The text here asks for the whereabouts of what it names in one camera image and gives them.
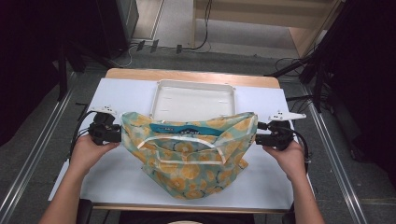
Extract metal floor rail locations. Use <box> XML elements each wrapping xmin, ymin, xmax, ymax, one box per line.
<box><xmin>303</xmin><ymin>87</ymin><xmax>370</xmax><ymax>224</ymax></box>
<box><xmin>0</xmin><ymin>71</ymin><xmax>78</xmax><ymax>224</ymax></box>

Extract black metal stand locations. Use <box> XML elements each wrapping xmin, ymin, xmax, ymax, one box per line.
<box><xmin>57</xmin><ymin>43</ymin><xmax>68</xmax><ymax>102</ymax></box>

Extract person's left hand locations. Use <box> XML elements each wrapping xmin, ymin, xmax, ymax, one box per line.
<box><xmin>69</xmin><ymin>133</ymin><xmax>120</xmax><ymax>175</ymax></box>

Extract light wooden platform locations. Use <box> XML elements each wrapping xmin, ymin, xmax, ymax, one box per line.
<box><xmin>191</xmin><ymin>0</ymin><xmax>347</xmax><ymax>59</ymax></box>

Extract white table mat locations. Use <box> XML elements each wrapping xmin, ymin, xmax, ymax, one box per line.
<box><xmin>48</xmin><ymin>77</ymin><xmax>319</xmax><ymax>213</ymax></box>

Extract black tripod stand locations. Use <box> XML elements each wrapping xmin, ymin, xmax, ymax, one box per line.
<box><xmin>264</xmin><ymin>0</ymin><xmax>332</xmax><ymax>113</ymax></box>

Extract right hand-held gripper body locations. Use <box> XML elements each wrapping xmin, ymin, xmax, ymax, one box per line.
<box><xmin>268</xmin><ymin>110</ymin><xmax>307</xmax><ymax>152</ymax></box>

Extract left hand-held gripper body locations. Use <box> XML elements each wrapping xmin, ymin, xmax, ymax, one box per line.
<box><xmin>88</xmin><ymin>105</ymin><xmax>118</xmax><ymax>147</ymax></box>

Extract person's dark clothing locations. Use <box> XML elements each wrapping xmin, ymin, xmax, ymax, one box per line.
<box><xmin>120</xmin><ymin>211</ymin><xmax>256</xmax><ymax>224</ymax></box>

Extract person's right hand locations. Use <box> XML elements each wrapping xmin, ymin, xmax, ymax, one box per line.
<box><xmin>262</xmin><ymin>140</ymin><xmax>307</xmax><ymax>183</ymax></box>

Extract green yellow floral cloth bag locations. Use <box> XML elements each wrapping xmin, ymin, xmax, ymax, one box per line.
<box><xmin>120</xmin><ymin>111</ymin><xmax>259</xmax><ymax>200</ymax></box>

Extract black hanging cable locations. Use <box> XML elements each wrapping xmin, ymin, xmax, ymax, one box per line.
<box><xmin>181</xmin><ymin>0</ymin><xmax>213</xmax><ymax>52</ymax></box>

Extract black floor cables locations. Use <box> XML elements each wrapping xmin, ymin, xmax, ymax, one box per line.
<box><xmin>275</xmin><ymin>55</ymin><xmax>312</xmax><ymax>77</ymax></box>

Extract white plastic tray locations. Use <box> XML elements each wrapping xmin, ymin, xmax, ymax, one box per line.
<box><xmin>149</xmin><ymin>78</ymin><xmax>237</xmax><ymax>123</ymax></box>

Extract white floor cable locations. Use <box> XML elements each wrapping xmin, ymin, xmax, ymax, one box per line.
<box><xmin>116</xmin><ymin>43</ymin><xmax>139</xmax><ymax>69</ymax></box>

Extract right hand-held gripper black cable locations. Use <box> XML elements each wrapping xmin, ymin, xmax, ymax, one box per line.
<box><xmin>288</xmin><ymin>125</ymin><xmax>312</xmax><ymax>174</ymax></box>

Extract dark cabinet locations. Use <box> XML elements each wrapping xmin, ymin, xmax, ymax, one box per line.
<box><xmin>96</xmin><ymin>0</ymin><xmax>140</xmax><ymax>59</ymax></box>

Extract black curtain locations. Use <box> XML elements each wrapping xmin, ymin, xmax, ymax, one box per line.
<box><xmin>0</xmin><ymin>0</ymin><xmax>64</xmax><ymax>147</ymax></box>
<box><xmin>326</xmin><ymin>0</ymin><xmax>396</xmax><ymax>188</ymax></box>

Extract left hand-held gripper black cable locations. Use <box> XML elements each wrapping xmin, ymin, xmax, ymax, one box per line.
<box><xmin>68</xmin><ymin>110</ymin><xmax>98</xmax><ymax>162</ymax></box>

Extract hand-held gripper black cable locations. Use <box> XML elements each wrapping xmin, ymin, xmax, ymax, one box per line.
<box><xmin>68</xmin><ymin>110</ymin><xmax>98</xmax><ymax>162</ymax></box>
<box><xmin>288</xmin><ymin>125</ymin><xmax>312</xmax><ymax>174</ymax></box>

